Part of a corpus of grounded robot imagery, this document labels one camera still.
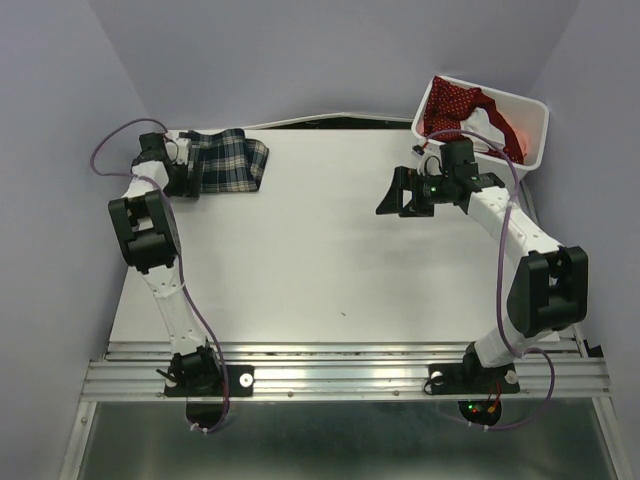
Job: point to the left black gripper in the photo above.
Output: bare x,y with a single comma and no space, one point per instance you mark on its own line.
188,187

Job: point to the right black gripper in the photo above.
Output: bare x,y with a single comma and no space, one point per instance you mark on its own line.
405,178

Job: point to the navy plaid pleated skirt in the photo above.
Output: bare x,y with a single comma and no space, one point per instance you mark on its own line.
231,162

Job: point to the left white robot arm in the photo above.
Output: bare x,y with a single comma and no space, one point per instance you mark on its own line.
148,238

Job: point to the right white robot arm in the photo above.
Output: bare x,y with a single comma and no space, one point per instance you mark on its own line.
549,290

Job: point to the red polka dot skirt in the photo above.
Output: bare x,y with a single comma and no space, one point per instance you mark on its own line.
448,105

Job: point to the white garment in bin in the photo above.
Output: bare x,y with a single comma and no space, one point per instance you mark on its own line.
479,123

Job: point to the white plastic bin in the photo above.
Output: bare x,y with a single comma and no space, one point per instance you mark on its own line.
528,117

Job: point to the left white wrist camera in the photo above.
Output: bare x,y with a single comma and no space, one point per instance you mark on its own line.
179,150

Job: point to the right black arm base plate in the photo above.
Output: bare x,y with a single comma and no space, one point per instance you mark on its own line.
481,387

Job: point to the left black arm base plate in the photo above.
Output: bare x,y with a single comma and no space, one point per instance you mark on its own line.
207,404

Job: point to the aluminium rail frame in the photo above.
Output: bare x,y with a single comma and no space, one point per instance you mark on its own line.
330,301

